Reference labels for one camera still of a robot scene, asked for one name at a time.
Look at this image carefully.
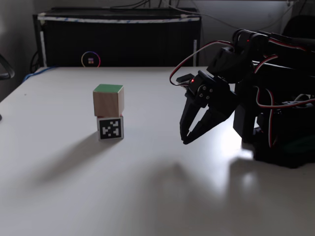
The black curved armrest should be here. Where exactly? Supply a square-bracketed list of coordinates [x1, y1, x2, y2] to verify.
[0, 52, 15, 80]

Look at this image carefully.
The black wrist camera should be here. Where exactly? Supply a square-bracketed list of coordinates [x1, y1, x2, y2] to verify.
[176, 73, 195, 86]

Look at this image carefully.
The blue cable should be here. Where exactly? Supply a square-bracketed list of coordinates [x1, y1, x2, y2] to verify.
[23, 65, 58, 82]

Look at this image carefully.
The green-topped wooden cube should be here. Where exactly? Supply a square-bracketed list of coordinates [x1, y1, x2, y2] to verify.
[93, 84, 125, 118]

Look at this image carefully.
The grey wall cable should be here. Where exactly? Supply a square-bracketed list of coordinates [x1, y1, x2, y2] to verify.
[191, 0, 292, 29]

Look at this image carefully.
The black computer case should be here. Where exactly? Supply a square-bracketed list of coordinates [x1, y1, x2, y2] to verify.
[32, 6, 203, 68]

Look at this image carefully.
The red white black servo cable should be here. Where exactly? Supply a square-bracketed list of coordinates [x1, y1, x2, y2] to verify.
[254, 85, 315, 148]
[169, 40, 235, 86]

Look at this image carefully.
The red-topped cube with marker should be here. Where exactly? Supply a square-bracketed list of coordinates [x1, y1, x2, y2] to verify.
[96, 114, 125, 142]

